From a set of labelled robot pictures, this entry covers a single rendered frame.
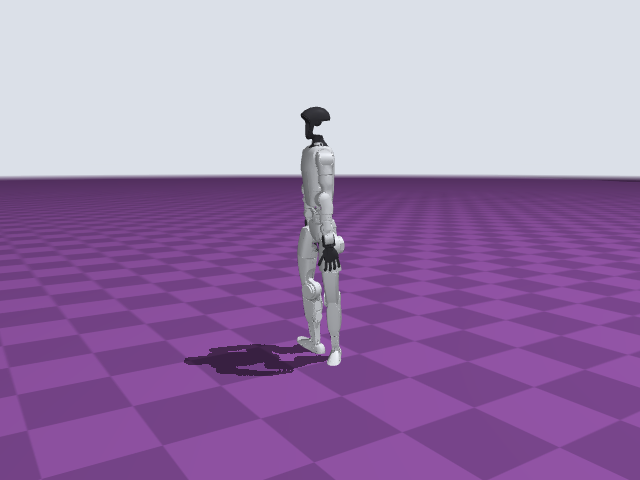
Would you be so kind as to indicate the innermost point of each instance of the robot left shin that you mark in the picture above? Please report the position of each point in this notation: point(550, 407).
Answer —
point(334, 319)

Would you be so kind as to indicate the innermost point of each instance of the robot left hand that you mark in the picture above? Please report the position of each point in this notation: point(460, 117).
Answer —
point(329, 255)

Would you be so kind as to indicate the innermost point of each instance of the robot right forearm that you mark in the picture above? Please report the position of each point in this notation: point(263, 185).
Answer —
point(307, 212)

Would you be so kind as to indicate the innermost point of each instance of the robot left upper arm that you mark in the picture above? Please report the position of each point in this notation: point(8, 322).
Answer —
point(324, 161)

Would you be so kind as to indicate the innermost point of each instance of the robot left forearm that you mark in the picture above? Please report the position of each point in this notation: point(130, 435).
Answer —
point(325, 213)

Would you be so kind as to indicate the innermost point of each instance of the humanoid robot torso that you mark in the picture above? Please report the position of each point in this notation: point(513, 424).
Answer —
point(311, 187)

